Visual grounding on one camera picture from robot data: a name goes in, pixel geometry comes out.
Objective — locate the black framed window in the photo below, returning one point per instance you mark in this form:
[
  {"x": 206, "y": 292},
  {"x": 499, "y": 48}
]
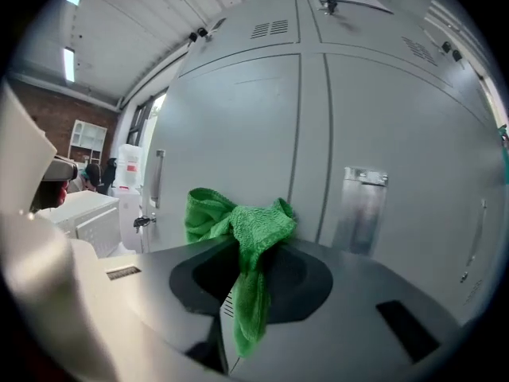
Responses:
[{"x": 139, "y": 118}]

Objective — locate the grey metal cabinet door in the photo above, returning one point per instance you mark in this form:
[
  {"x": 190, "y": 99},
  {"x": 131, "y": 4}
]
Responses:
[{"x": 222, "y": 133}]

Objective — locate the white shelf unit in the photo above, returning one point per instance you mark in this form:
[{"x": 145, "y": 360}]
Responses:
[{"x": 87, "y": 149}]

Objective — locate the green cloth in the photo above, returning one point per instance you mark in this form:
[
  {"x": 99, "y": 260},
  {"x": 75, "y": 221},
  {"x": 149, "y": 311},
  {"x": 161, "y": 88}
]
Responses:
[{"x": 254, "y": 229}]

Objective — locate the grey metal locker cabinet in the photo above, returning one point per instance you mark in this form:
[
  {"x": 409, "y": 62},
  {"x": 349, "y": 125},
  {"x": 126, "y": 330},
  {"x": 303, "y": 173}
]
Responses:
[{"x": 397, "y": 125}]

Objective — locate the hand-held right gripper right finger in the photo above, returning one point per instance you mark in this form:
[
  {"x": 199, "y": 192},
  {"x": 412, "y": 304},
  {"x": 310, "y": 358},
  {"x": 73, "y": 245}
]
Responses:
[{"x": 306, "y": 289}]

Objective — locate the white plastic jug red label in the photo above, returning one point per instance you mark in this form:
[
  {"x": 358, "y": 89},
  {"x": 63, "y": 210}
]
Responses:
[{"x": 129, "y": 159}]

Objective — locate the white microwave oven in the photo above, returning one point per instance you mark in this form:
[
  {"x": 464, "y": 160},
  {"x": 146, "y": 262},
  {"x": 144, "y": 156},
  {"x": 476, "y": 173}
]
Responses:
[{"x": 91, "y": 217}]

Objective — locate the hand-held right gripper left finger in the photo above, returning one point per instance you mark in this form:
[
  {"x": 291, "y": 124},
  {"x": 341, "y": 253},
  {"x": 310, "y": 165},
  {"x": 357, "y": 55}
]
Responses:
[{"x": 183, "y": 285}]

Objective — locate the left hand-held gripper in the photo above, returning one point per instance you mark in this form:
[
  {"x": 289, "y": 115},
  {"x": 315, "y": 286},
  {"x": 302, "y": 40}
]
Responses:
[{"x": 20, "y": 153}]

